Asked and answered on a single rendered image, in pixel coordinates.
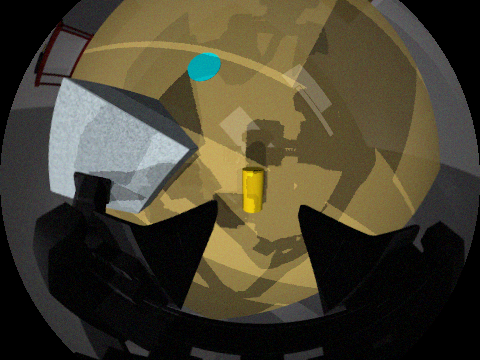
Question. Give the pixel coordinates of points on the cyan circle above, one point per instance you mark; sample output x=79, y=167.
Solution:
x=204, y=66

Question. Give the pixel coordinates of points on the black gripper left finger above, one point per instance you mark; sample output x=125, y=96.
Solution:
x=170, y=250

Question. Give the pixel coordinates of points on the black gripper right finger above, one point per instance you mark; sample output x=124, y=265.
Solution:
x=342, y=258

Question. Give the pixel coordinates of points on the yellow cylinder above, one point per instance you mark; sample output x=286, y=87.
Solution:
x=253, y=189

